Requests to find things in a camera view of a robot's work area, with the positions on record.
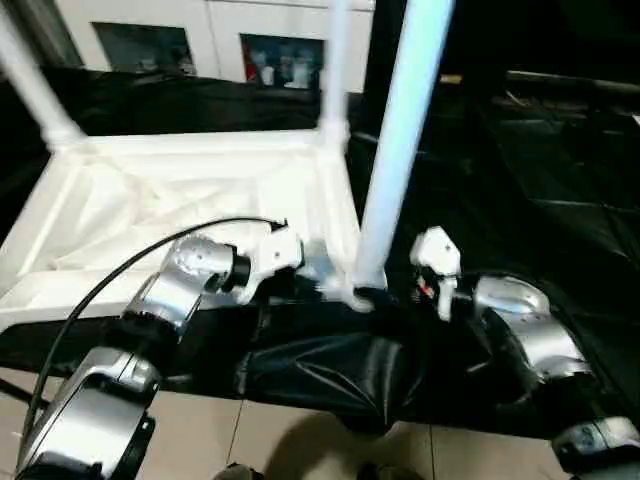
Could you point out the white plastic table leg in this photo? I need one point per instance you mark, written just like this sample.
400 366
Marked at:
335 60
405 125
35 85

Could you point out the white plastic table top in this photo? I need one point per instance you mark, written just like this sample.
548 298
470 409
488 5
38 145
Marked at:
125 240

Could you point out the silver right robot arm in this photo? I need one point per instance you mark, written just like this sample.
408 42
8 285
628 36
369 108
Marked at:
525 310

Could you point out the black work mat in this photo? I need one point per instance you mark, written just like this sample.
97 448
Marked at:
550 175

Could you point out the black right robot foot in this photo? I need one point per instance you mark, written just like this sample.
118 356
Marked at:
387 471

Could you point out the small yellow label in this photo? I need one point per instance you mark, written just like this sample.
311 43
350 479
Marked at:
451 79

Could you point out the small white jar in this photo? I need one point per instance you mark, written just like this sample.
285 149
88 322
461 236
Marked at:
267 76

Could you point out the white patterned cup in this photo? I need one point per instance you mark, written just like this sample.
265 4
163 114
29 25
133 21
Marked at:
301 75

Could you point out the red bottle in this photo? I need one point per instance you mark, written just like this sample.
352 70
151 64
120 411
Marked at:
251 70

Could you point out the white sideboard cabinet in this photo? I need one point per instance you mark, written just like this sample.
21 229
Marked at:
220 20

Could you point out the grey metal bench leg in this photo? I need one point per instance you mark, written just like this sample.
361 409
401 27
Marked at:
12 387

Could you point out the beige curtain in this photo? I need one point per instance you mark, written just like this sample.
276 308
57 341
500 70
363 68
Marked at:
50 30

